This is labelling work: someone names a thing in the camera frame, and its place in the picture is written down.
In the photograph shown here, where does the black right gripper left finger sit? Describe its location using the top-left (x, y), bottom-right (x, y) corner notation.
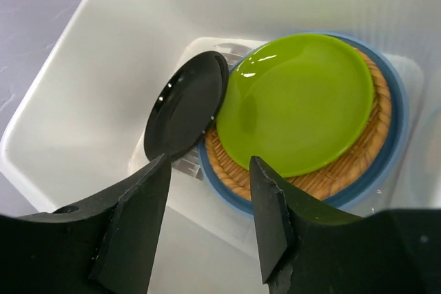
top-left (1, 156), bottom-right (171, 293)

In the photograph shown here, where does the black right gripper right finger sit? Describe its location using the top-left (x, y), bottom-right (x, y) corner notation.
top-left (249, 156), bottom-right (440, 293)

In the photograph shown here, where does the green round plate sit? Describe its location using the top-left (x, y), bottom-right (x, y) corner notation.
top-left (216, 34), bottom-right (373, 177)

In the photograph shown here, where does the black plate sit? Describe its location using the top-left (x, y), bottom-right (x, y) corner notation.
top-left (143, 51), bottom-right (229, 162)

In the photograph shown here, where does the blue round plate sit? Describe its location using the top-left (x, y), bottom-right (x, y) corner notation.
top-left (196, 30), bottom-right (411, 218)

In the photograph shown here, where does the white plastic bin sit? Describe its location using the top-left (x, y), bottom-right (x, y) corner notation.
top-left (1, 0), bottom-right (440, 293)

